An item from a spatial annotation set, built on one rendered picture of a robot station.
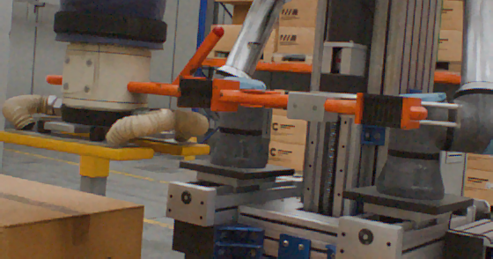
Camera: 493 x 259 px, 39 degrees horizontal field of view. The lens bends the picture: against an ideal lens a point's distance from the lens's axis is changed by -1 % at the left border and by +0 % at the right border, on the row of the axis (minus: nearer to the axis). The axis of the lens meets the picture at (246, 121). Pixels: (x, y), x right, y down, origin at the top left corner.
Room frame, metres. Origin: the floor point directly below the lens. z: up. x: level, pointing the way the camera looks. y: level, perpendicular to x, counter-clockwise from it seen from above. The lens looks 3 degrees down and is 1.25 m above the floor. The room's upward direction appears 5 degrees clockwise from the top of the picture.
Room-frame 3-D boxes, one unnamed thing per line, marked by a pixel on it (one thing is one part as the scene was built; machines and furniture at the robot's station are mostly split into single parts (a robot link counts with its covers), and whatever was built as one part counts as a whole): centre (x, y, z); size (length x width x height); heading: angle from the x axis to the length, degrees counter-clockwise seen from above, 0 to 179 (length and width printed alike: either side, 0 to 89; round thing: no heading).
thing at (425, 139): (1.58, -0.39, 1.20); 0.13 x 0.12 x 0.14; 83
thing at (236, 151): (1.88, 0.01, 1.09); 0.15 x 0.15 x 0.10
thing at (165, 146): (1.52, 0.24, 1.13); 0.34 x 0.10 x 0.05; 60
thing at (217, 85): (1.31, 0.07, 1.23); 0.10 x 0.08 x 0.06; 150
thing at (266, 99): (1.44, 0.06, 1.23); 0.93 x 0.30 x 0.04; 60
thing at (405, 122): (1.12, -0.22, 1.23); 0.08 x 0.07 x 0.05; 60
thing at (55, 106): (1.43, 0.29, 1.17); 0.34 x 0.25 x 0.06; 60
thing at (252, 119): (1.89, 0.02, 1.20); 0.13 x 0.12 x 0.14; 23
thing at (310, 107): (1.20, -0.11, 1.23); 0.07 x 0.07 x 0.04; 60
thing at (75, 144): (1.35, 0.34, 1.13); 0.34 x 0.10 x 0.05; 60
